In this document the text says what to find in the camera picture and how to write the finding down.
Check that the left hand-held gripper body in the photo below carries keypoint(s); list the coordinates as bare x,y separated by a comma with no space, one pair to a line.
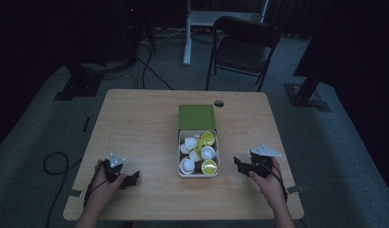
114,169

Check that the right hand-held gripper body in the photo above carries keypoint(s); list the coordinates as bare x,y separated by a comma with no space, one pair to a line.
262,163

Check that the white tray of capsules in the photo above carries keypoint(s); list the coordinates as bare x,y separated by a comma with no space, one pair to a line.
198,175

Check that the green box sleeve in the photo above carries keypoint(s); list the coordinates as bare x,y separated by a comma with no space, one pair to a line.
197,116

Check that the person's left hand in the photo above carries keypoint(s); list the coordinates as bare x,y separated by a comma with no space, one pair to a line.
103,188

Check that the person's right hand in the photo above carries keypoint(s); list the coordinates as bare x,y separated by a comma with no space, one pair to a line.
269,188

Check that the pile of coffee capsules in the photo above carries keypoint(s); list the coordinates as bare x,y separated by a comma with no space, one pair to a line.
198,153

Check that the small black bar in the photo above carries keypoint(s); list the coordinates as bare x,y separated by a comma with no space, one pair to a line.
86,124

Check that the black folding chair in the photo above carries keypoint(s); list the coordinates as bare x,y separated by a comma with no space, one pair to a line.
244,50

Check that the dark equipment rack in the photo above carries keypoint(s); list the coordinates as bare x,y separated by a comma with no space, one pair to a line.
138,28

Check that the dark curtain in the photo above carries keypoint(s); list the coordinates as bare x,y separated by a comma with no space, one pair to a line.
290,19

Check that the black stand with base plate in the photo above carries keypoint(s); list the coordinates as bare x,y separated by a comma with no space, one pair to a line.
79,84
306,95

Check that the white desk frame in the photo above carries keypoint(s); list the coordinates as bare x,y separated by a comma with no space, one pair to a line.
198,19

